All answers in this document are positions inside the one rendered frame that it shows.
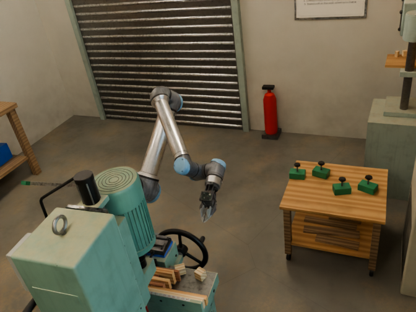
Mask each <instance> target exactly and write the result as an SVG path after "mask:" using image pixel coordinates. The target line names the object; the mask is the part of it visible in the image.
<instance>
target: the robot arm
mask: <svg viewBox="0 0 416 312"><path fill-rule="evenodd" d="M150 102H151V105H152V106H153V107H154V108H155V109H156V111H157V114H158V115H157V119H156V121H155V125H154V129H153V131H152V135H151V138H150V141H149V145H148V148H147V152H146V154H145V158H144V161H143V164H142V168H141V171H139V172H137V173H138V174H139V178H140V180H141V185H142V189H143V192H144V196H145V200H146V203H153V202H155V201H156V200H157V199H158V198H159V196H160V193H161V187H160V185H159V183H158V182H159V178H158V176H157V175H158V171H159V168H160V164H161V162H162V158H163V155H164V151H165V148H166V145H167V142H168V144H169V146H170V149H171V152H172V154H173V157H174V159H175V162H174V165H173V167H174V170H175V171H176V172H177V173H178V174H180V175H184V176H188V177H189V178H190V179H191V180H193V181H199V180H206V182H205V186H206V188H205V191H201V194H200V197H201V198H200V197H199V200H200V201H202V202H201V205H200V206H199V209H200V215H201V220H202V222H204V223H205V222H206V221H208V220H209V219H210V217H211V216H212V215H213V214H214V212H215V211H216V210H217V204H216V202H217V201H216V192H217V191H218V190H219V189H220V187H221V185H222V183H223V182H222V180H223V176H224V173H225V170H226V163H225V162H224V161H223V160H221V159H218V158H214V159H212V160H211V163H205V164H198V163H196V162H193V161H192V160H191V157H190V156H189V154H188V151H187V149H186V146H185V144H184V141H183V138H182V137H181V134H180V131H179V129H178V126H177V124H176V121H175V115H176V112H177V111H179V110H180V109H181V108H182V106H183V99H182V97H181V95H179V94H178V93H177V92H174V91H172V90H171V89H169V88H168V87H165V86H158V87H156V88H154V89H153V91H152V92H151V94H150ZM206 207H207V209H206ZM205 214H207V215H206V217H205Z"/></svg>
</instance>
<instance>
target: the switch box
mask: <svg viewBox="0 0 416 312"><path fill-rule="evenodd" d="M30 235H31V233H27V234H26V235H25V236H24V237H23V238H22V239H21V240H20V241H19V242H18V243H17V244H16V245H15V246H14V247H13V248H12V249H11V250H10V251H9V252H8V253H7V254H6V257H7V259H8V261H9V262H10V264H11V266H12V268H13V270H14V271H15V273H16V275H17V277H18V278H19V280H20V282H21V284H22V286H23V287H24V289H25V291H28V292H29V290H28V288H27V286H26V284H25V282H24V281H23V279H22V277H21V276H20V274H19V272H18V270H17V268H16V267H15V265H14V263H13V261H12V259H11V255H12V253H13V252H14V251H15V250H16V249H17V248H18V247H19V246H20V245H21V244H22V243H23V242H24V241H25V240H26V239H27V238H28V237H29V236H30Z"/></svg>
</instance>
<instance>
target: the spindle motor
mask: <svg viewBox="0 0 416 312"><path fill-rule="evenodd" d="M95 181H96V184H97V186H98V190H99V192H100V194H102V195H108V197H109V199H110V200H109V201H108V202H107V203H106V205H105V208H106V209H108V213H109V214H113V215H118V216H124V217H126V220H127V223H128V226H129V230H130V232H131V236H132V239H133V242H134V246H135V248H136V251H137V255H138V257H141V256H143V255H145V254H146V253H148V252H149V251H150V250H151V249H152V248H153V246H154V244H155V241H156V236H155V232H154V228H153V225H152V221H151V218H150V214H149V210H148V207H147V203H146V200H145V196H144V192H143V189H142V185H141V180H140V178H139V174H138V173H137V172H136V171H135V170H134V169H132V168H129V167H114V168H110V169H107V170H105V171H103V172H101V173H99V174H98V175H97V176H96V177H95Z"/></svg>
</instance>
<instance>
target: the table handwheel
mask: <svg viewBox="0 0 416 312"><path fill-rule="evenodd" d="M172 234H174V235H178V241H179V244H178V245H177V250H178V255H182V256H183V257H185V256H187V257H189V258H191V259H193V260H194V261H196V262H197V263H199V264H198V265H195V266H185V268H189V269H197V268H198V267H201V268H203V267H204V266H205V265H206V264H207V262H208V258H209V255H208V251H207V248H206V247H205V245H204V244H203V242H202V241H201V240H200V239H199V238H198V237H196V236H195V235H193V234H192V233H190V232H187V231H184V230H180V229H176V228H171V229H166V230H164V231H162V232H160V233H159V235H163V236H166V235H172ZM181 236H184V237H186V238H189V239H190V240H192V241H193V242H195V244H197V245H198V247H199V248H200V249H201V251H202V255H203V259H202V261H200V260H199V259H197V258H195V257H194V256H192V255H191V254H189V253H188V247H187V246H186V245H184V244H182V240H181Z"/></svg>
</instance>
